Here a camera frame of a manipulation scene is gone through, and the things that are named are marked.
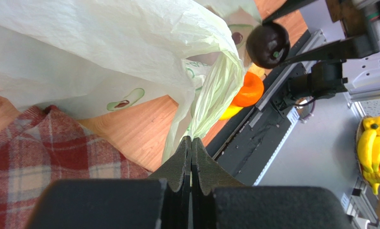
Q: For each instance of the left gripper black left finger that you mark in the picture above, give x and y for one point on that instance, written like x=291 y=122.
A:
x=160 y=201

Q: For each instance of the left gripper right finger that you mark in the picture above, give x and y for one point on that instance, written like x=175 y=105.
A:
x=222 y=202

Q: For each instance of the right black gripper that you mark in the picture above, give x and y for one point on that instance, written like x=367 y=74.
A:
x=357 y=17

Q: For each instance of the dark fake plum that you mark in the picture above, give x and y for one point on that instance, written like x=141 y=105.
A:
x=268 y=45

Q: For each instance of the yellow fake banana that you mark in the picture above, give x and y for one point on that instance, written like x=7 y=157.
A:
x=231 y=111

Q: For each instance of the orange fake fruit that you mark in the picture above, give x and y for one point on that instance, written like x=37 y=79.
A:
x=251 y=91

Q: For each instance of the white plastic bag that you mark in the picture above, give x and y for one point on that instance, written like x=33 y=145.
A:
x=92 y=57

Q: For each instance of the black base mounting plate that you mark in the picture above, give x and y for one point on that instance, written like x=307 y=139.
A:
x=249 y=142

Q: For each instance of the fruit basket in background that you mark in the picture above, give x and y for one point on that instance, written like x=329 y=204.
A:
x=368 y=151

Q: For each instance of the red plaid cloth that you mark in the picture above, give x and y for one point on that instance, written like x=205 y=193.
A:
x=41 y=146

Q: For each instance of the aluminium frame rail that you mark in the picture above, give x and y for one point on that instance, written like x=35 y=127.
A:
x=288 y=79

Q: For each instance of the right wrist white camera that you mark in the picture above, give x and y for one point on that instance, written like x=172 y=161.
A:
x=363 y=78

